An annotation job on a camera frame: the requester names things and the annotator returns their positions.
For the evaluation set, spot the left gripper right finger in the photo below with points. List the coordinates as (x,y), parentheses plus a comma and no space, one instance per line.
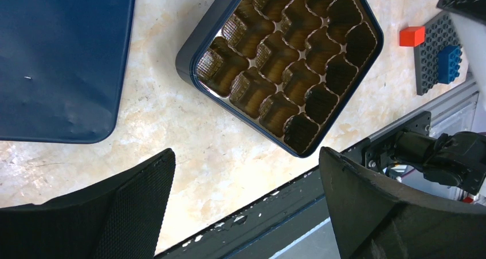
(374,216)

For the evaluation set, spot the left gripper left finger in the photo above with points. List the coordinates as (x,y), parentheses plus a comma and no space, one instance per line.
(119,217)

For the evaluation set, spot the dark blue chocolate box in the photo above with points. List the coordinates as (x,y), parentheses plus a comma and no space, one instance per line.
(287,68)

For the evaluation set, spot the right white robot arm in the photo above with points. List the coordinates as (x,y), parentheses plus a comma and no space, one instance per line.
(406,150)

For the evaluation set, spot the blue lego brick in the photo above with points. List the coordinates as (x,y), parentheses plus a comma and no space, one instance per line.
(448,64)

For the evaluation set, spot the dark blue box lid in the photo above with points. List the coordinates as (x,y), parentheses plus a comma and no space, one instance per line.
(62,68)

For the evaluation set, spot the orange red cube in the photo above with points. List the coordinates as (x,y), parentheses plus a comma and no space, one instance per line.
(412,36)

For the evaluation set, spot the grey lego baseplate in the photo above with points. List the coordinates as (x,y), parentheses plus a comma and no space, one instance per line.
(440,32)

